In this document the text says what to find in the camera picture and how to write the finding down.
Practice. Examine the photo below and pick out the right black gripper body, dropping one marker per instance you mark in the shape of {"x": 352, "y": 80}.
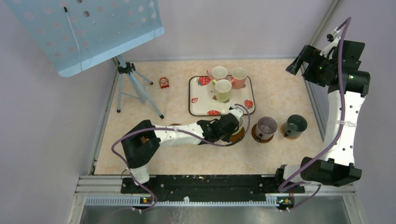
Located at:
{"x": 318, "y": 66}

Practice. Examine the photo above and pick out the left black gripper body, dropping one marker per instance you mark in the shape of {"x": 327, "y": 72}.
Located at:
{"x": 225, "y": 136}

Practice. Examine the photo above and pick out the strawberry enamel tray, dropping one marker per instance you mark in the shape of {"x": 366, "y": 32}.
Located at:
{"x": 203, "y": 101}

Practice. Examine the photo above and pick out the yellow green mug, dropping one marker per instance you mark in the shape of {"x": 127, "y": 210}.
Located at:
{"x": 222, "y": 90}

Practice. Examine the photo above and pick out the salmon pink mug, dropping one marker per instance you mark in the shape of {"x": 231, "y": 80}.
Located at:
{"x": 238, "y": 78}

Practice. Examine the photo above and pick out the purple mug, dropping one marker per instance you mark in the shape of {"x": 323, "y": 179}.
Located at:
{"x": 266, "y": 126}

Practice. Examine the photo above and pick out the dark green mug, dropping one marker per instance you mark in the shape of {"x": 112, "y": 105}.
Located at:
{"x": 295, "y": 124}

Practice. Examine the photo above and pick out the woven rattan coaster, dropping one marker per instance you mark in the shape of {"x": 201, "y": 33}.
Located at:
{"x": 283, "y": 132}

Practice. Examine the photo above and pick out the light green mug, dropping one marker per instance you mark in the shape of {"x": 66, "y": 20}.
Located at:
{"x": 240, "y": 126}

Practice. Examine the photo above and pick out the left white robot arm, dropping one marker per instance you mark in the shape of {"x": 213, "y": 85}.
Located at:
{"x": 142, "y": 142}

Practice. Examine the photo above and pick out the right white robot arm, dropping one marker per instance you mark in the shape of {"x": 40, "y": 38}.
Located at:
{"x": 338, "y": 69}

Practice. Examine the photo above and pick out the pale pink mug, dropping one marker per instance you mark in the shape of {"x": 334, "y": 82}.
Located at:
{"x": 217, "y": 73}

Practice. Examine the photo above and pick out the small red toy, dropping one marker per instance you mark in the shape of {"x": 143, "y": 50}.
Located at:
{"x": 164, "y": 82}

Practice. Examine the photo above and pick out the blue perforated board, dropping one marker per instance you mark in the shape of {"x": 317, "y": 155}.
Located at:
{"x": 79, "y": 34}

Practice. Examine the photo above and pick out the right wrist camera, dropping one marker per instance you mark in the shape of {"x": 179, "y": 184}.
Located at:
{"x": 333, "y": 38}

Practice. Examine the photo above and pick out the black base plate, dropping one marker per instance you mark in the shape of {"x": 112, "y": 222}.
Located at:
{"x": 206, "y": 188}

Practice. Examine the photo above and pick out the white cable duct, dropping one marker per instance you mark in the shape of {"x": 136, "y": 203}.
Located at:
{"x": 136, "y": 201}

